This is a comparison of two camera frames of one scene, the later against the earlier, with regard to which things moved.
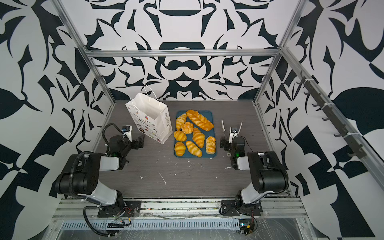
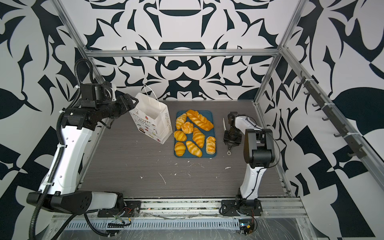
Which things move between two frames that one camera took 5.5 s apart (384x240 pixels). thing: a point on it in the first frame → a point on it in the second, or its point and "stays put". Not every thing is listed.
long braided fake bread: (200, 120) stays put
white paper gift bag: (152, 118) stays put
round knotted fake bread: (187, 127) stays put
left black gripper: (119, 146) → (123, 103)
